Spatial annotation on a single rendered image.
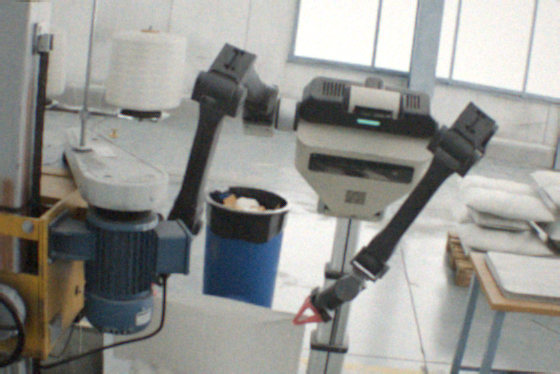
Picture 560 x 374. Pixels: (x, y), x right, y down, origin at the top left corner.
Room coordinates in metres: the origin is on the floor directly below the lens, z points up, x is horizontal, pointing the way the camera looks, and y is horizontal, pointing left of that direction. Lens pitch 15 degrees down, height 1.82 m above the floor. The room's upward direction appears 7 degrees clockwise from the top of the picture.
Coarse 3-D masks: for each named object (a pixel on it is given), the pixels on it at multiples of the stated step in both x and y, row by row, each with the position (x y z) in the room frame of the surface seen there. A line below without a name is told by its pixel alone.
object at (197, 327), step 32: (160, 320) 1.78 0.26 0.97; (192, 320) 1.76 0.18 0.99; (224, 320) 1.76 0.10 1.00; (256, 320) 1.79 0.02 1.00; (288, 320) 1.80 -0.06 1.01; (128, 352) 1.80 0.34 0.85; (160, 352) 1.78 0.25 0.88; (192, 352) 1.76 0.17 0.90; (224, 352) 1.77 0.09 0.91; (256, 352) 1.79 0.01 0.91; (288, 352) 1.80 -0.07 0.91
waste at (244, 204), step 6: (228, 198) 4.21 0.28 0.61; (234, 198) 4.22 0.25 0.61; (228, 204) 4.08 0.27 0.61; (234, 204) 4.00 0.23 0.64; (240, 204) 4.19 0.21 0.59; (246, 204) 4.19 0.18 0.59; (252, 204) 4.20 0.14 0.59; (258, 204) 4.26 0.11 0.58; (252, 210) 4.03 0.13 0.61; (258, 210) 4.13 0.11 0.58; (264, 210) 4.16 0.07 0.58; (270, 210) 4.16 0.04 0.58
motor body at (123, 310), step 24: (96, 216) 1.44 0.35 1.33; (96, 240) 1.42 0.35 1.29; (120, 240) 1.42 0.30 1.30; (144, 240) 1.44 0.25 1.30; (96, 264) 1.42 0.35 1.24; (120, 264) 1.42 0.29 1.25; (144, 264) 1.46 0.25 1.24; (96, 288) 1.43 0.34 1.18; (120, 288) 1.42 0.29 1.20; (144, 288) 1.45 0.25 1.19; (96, 312) 1.42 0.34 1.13; (120, 312) 1.41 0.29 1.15; (144, 312) 1.45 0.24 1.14
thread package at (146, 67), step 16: (128, 32) 1.60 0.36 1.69; (144, 32) 1.61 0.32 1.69; (160, 32) 1.64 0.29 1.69; (112, 48) 1.59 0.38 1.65; (128, 48) 1.56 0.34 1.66; (144, 48) 1.55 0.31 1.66; (160, 48) 1.56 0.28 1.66; (176, 48) 1.59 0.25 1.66; (112, 64) 1.58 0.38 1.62; (128, 64) 1.56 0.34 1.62; (144, 64) 1.55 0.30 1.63; (160, 64) 1.56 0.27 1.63; (176, 64) 1.59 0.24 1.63; (112, 80) 1.58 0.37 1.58; (128, 80) 1.55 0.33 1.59; (144, 80) 1.55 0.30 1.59; (160, 80) 1.57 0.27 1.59; (176, 80) 1.60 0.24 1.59; (112, 96) 1.57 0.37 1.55; (128, 96) 1.55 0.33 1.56; (144, 96) 1.55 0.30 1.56; (160, 96) 1.57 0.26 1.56; (176, 96) 1.60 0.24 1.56
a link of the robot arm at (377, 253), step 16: (448, 128) 1.67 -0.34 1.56; (432, 144) 1.67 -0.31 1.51; (432, 160) 1.67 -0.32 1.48; (448, 160) 1.67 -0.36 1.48; (432, 176) 1.67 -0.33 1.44; (448, 176) 1.66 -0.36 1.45; (464, 176) 1.65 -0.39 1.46; (416, 192) 1.70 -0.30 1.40; (432, 192) 1.68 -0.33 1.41; (400, 208) 1.72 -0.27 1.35; (416, 208) 1.70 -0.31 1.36; (400, 224) 1.72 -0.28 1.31; (384, 240) 1.75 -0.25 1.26; (368, 256) 1.78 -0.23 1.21; (384, 256) 1.75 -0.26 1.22
